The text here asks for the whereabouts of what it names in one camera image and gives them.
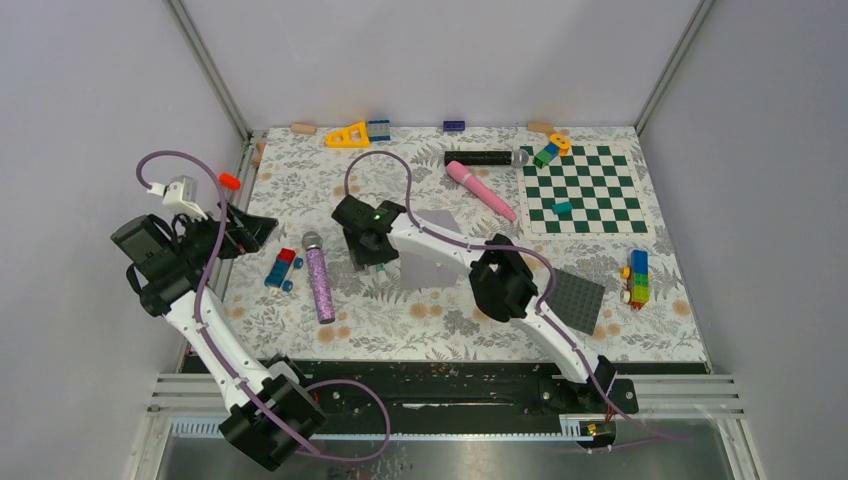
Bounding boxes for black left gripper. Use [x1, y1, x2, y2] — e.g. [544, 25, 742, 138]
[172, 199, 276, 267]

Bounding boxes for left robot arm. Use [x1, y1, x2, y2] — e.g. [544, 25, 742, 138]
[111, 205, 326, 471]

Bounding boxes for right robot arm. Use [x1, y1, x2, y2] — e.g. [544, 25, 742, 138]
[331, 195, 617, 412]

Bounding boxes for blue red toy car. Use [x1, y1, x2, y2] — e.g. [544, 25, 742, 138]
[264, 248, 304, 294]

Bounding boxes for red plastic cylinder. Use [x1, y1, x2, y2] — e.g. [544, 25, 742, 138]
[218, 172, 242, 191]

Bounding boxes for purple glitter microphone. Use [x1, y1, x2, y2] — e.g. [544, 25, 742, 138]
[302, 231, 336, 325]

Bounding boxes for light wooden block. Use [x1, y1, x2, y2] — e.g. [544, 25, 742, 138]
[290, 123, 318, 136]

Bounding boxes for pink microphone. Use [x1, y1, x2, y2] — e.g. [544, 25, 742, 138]
[446, 161, 517, 222]

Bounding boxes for yellow triangle shape toy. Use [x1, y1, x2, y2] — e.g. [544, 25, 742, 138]
[324, 121, 371, 149]

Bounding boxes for grey and blue brick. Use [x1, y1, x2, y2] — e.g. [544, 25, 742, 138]
[366, 119, 391, 142]

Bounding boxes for purple flat toy brick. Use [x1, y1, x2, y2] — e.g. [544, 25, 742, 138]
[442, 120, 466, 132]

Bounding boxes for black microphone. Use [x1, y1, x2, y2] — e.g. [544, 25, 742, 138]
[443, 149, 530, 167]

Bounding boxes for teal cube on chessboard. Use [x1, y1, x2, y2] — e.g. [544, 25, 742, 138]
[551, 201, 573, 216]

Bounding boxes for green blue toy brick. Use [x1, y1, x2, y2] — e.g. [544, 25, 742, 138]
[532, 143, 560, 169]

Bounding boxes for wooden block back right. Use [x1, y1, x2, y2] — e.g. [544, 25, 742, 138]
[526, 121, 557, 136]

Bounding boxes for dark grey studded baseplate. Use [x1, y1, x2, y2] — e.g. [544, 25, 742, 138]
[546, 269, 605, 335]

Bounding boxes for floral patterned table mat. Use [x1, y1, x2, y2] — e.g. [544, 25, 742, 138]
[224, 127, 708, 364]

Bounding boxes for green white chessboard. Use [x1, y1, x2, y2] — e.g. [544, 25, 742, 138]
[517, 143, 653, 240]

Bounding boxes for multicolour brick stack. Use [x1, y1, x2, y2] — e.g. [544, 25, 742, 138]
[621, 249, 651, 310]

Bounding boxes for wooden block by rail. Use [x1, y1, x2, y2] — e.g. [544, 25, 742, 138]
[251, 141, 267, 168]

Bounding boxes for aluminium side rail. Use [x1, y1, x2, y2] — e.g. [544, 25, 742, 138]
[178, 135, 266, 344]

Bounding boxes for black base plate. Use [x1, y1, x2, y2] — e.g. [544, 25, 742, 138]
[182, 356, 710, 435]

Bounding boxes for orange yellow ring toy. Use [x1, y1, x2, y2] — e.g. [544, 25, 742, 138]
[549, 133, 572, 156]

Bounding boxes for white perforated cable tray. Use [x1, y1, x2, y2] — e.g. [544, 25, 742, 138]
[170, 415, 598, 444]

